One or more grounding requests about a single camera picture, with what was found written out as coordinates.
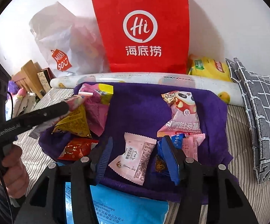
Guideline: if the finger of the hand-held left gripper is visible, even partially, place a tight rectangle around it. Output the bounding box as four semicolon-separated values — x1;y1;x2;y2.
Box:
0;103;70;140

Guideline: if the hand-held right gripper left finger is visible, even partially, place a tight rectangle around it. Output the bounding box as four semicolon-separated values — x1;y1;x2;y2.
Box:
13;137;114;224

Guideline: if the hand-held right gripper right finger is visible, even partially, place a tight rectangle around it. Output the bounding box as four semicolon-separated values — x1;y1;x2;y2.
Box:
162;135;259;224

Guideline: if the blue cookie packet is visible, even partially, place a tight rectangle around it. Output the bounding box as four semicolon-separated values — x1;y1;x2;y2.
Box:
152;134;184;175

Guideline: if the red snack packet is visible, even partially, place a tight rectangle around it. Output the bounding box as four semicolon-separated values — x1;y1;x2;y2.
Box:
58;138;99;161

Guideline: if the pale pink snack packet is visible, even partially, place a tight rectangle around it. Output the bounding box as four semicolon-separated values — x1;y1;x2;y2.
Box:
108;133;157;186

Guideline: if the yellow snack packet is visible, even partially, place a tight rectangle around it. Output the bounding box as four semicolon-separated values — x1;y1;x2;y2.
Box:
53;105;92;138

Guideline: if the large pink snack packet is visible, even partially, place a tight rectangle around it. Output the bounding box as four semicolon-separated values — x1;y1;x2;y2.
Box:
65;83;114;136

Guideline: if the person's left hand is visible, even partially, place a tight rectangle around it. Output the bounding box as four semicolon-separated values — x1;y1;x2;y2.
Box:
0;144;30;197

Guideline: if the purple plush toy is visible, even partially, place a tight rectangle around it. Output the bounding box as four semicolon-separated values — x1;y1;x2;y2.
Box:
8;79;20;94

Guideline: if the pink plush toy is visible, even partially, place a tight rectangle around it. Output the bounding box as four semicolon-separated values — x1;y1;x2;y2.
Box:
15;87;29;98

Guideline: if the wooden bedside table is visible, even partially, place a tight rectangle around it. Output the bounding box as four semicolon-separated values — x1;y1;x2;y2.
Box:
11;60;47;98

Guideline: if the pink panda snack packet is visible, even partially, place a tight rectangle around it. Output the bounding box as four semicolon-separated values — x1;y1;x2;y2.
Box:
157;91;201;138

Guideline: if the blue tissue pack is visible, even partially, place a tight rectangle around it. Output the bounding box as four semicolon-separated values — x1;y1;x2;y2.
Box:
65;181;169;224

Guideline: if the purple towel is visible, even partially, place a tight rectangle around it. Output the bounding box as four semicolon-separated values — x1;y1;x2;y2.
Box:
38;82;233;203

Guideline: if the striped bed quilt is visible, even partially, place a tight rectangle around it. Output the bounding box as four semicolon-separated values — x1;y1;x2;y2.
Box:
16;87;270;224

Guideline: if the white plastic shopping bag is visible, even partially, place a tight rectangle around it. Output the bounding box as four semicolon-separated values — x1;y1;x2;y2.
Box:
29;1;109;77

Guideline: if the fruit-printed paper roll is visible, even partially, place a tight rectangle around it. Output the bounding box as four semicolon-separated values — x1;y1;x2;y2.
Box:
50;72;243;104

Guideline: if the large yellow chip bag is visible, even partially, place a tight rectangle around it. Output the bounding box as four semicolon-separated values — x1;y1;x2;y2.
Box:
187;55;233;82

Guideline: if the grey checked cloth bag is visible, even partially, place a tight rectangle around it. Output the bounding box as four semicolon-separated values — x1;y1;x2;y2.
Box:
226;58;270;184

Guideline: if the red paper bag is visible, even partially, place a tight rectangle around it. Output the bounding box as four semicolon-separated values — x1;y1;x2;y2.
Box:
91;0;190;74

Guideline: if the black cable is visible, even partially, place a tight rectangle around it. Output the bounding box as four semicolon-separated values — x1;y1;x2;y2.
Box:
7;93;17;122

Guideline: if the dark picture frame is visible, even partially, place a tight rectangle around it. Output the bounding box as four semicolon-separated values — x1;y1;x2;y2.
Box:
37;68;56;94

